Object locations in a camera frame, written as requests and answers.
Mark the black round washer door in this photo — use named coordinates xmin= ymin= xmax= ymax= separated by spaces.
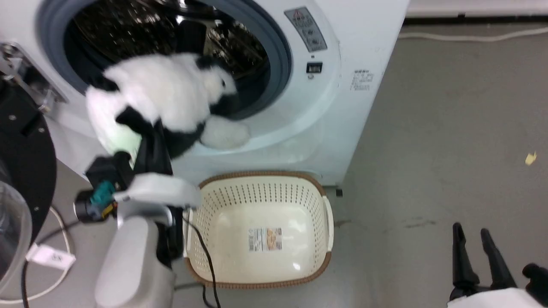
xmin=0 ymin=80 xmax=57 ymax=292

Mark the teal cable connector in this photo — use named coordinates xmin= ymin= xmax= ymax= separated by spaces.
xmin=91 ymin=180 xmax=118 ymax=215

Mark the metal washer door hinge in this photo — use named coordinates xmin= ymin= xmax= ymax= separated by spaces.
xmin=0 ymin=42 xmax=68 ymax=113

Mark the grey rubber door gasket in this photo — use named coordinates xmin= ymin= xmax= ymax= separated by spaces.
xmin=36 ymin=0 xmax=293 ymax=121

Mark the grey washer warning sticker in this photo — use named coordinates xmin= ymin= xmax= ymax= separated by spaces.
xmin=284 ymin=6 xmax=328 ymax=53

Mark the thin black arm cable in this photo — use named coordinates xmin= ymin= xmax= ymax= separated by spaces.
xmin=183 ymin=216 xmax=222 ymax=308

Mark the white power adapter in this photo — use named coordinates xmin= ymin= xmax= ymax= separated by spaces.
xmin=25 ymin=243 xmax=76 ymax=270

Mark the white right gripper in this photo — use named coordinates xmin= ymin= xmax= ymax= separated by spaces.
xmin=447 ymin=222 xmax=545 ymax=308

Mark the printed basket label sticker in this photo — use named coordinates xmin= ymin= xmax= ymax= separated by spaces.
xmin=249 ymin=227 xmax=283 ymax=252

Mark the white front-load washing machine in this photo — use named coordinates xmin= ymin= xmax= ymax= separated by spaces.
xmin=0 ymin=0 xmax=410 ymax=187

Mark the white floor cable loop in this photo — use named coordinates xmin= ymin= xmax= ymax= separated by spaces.
xmin=0 ymin=205 xmax=72 ymax=305

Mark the white cable along wall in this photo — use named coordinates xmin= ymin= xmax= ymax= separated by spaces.
xmin=398 ymin=27 xmax=548 ymax=43

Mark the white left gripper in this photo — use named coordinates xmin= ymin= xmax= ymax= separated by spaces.
xmin=113 ymin=120 xmax=203 ymax=226

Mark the cream perforated laundry basket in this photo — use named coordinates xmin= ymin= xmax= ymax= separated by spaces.
xmin=183 ymin=171 xmax=334 ymax=290

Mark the black and white plush panda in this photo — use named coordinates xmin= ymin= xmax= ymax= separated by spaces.
xmin=85 ymin=52 xmax=251 ymax=160

